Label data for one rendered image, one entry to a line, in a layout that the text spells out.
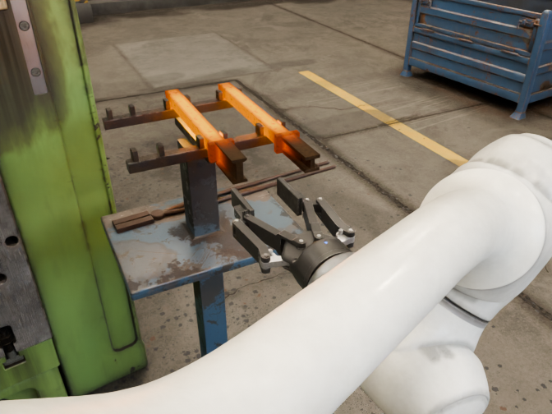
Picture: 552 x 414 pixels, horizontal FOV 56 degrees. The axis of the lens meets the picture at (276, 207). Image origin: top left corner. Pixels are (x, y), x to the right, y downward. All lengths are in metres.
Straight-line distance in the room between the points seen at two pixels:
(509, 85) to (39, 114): 3.33
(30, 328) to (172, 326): 0.76
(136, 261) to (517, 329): 1.50
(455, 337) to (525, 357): 1.57
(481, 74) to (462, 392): 3.79
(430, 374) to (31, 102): 1.08
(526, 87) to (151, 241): 3.21
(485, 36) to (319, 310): 3.92
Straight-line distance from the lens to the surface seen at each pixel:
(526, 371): 2.03
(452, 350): 0.50
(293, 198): 0.76
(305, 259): 0.61
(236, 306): 2.06
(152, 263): 1.09
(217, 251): 1.10
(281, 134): 0.93
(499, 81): 4.11
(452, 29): 4.33
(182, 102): 1.11
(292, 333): 0.26
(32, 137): 1.35
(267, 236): 0.69
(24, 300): 1.31
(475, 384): 0.50
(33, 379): 1.49
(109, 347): 1.77
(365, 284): 0.29
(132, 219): 1.22
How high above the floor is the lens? 1.41
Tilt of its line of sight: 32 degrees down
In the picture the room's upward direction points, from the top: straight up
